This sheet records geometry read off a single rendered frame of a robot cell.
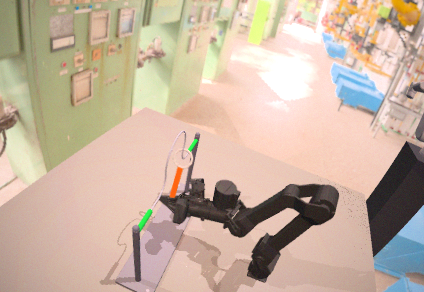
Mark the orange handle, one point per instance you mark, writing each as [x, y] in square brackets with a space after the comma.
[179, 173]

